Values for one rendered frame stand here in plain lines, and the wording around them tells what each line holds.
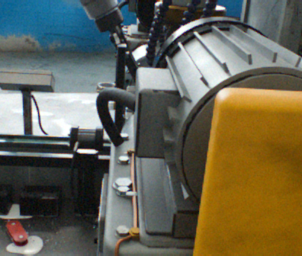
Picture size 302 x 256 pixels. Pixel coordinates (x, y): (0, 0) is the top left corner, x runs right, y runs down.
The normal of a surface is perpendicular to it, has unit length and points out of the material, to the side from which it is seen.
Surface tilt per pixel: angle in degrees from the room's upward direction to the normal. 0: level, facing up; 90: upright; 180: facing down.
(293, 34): 90
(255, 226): 90
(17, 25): 90
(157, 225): 0
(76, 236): 0
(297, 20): 90
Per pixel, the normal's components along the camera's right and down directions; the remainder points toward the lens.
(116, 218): 0.07, -0.92
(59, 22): 0.24, 0.39
